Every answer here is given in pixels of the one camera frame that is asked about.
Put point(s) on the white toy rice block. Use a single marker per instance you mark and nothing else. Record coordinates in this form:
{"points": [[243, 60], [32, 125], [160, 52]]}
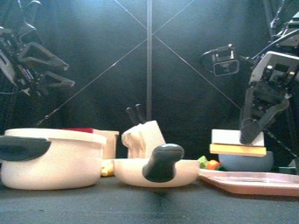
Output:
{"points": [[225, 137]]}

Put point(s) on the yellow toy egg slab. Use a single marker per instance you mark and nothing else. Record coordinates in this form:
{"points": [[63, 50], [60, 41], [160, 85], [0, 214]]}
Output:
{"points": [[237, 150]]}

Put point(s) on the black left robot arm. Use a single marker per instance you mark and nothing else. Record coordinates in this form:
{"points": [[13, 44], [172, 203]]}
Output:
{"points": [[19, 17]]}

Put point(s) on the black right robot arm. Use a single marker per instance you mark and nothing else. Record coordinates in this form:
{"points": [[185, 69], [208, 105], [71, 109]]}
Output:
{"points": [[287, 29]]}

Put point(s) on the orange toy food ball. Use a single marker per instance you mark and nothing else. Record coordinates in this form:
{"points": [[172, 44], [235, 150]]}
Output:
{"points": [[212, 164]]}

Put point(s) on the green toy food piece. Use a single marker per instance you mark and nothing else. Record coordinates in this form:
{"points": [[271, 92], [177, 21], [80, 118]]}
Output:
{"points": [[201, 161]]}

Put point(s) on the dark green toy piece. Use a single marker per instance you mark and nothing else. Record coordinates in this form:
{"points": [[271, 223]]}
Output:
{"points": [[287, 170]]}

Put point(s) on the pink tray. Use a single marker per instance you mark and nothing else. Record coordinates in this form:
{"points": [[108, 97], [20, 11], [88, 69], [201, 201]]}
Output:
{"points": [[252, 182]]}

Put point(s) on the open wooden box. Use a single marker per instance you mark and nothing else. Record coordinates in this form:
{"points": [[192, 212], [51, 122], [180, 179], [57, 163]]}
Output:
{"points": [[109, 143]]}

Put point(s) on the yellow green toy vegetable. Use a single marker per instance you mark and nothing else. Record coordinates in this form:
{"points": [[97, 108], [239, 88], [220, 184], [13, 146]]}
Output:
{"points": [[107, 169]]}

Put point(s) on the grey vertical frame pole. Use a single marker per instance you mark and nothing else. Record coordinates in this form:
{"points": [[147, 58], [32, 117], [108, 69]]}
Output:
{"points": [[148, 58]]}

